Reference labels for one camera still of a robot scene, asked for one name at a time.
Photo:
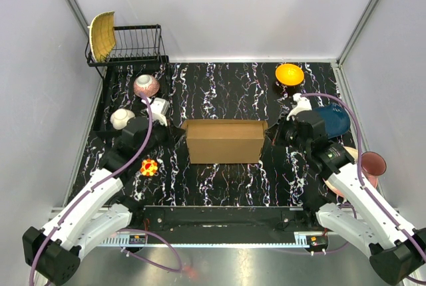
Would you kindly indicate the yellow woven plate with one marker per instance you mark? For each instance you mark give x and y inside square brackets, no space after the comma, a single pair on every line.
[101,36]

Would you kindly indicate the orange bowl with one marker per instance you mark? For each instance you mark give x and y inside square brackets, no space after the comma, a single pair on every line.
[289,74]

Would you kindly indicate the brown cardboard box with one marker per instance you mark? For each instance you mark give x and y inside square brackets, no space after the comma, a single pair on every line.
[224,141]

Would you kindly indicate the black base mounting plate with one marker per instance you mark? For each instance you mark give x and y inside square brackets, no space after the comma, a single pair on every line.
[226,225]

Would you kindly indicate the red patterned bowl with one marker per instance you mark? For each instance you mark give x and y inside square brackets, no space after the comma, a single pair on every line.
[146,84]

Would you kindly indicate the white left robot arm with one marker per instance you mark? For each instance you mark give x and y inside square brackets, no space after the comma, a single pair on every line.
[56,250]

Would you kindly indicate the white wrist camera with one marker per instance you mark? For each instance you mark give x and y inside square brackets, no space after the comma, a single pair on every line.
[302,104]
[159,108]

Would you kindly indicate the controller box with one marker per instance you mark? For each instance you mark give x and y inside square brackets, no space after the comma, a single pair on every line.
[137,239]
[318,242]

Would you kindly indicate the dark blue bowl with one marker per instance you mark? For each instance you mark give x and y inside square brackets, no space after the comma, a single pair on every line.
[337,120]

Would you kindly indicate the yellow red flower toy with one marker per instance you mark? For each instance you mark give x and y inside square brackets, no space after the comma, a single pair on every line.
[149,168]

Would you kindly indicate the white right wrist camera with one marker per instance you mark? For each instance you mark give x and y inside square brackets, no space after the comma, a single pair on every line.
[302,104]

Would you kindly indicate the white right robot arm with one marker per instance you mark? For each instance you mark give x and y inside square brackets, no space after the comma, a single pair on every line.
[394,247]

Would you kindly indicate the black wire dish rack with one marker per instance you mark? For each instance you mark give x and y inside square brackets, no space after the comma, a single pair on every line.
[139,50]

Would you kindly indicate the pink glass cup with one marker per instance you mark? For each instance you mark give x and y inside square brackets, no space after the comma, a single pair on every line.
[373,166]

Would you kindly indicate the white flower-shaped bowl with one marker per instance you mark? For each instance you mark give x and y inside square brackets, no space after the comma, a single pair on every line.
[120,118]

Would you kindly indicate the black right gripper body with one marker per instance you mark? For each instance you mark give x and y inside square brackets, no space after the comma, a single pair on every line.
[287,134]

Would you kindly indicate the left controller box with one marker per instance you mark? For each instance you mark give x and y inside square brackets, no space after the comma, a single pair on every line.
[137,239]

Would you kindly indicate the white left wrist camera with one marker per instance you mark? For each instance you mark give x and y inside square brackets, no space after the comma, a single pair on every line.
[159,108]

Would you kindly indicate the cream floral plate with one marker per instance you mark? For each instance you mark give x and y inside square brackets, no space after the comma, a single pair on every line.
[354,154]

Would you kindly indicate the right controller box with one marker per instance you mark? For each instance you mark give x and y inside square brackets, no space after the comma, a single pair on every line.
[318,242]

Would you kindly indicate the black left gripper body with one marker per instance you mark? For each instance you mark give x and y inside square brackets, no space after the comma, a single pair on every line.
[161,136]

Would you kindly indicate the black marble pattern mat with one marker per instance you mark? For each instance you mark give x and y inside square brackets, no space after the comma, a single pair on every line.
[247,91]

